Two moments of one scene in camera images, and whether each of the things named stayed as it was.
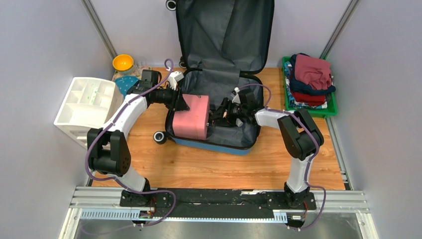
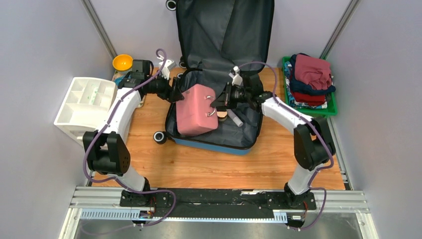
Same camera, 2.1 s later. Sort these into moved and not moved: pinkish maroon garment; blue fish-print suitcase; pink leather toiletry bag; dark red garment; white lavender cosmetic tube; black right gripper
Moved: pink leather toiletry bag; black right gripper
Not moved: dark red garment; pinkish maroon garment; white lavender cosmetic tube; blue fish-print suitcase
